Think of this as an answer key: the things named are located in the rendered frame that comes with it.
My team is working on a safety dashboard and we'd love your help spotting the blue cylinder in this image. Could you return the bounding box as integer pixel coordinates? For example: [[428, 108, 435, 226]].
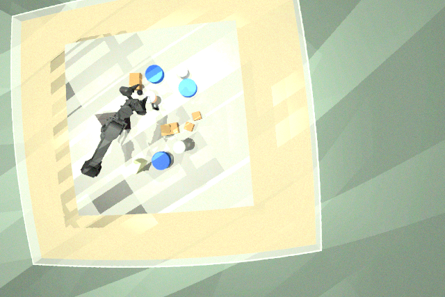
[[179, 79, 197, 97], [152, 151, 171, 170], [145, 65, 164, 84]]

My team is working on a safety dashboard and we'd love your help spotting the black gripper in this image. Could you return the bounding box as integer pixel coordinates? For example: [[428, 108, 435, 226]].
[[119, 84, 148, 116]]

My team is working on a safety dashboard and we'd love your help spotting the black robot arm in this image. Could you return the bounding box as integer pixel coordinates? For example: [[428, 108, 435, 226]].
[[80, 98, 145, 177]]

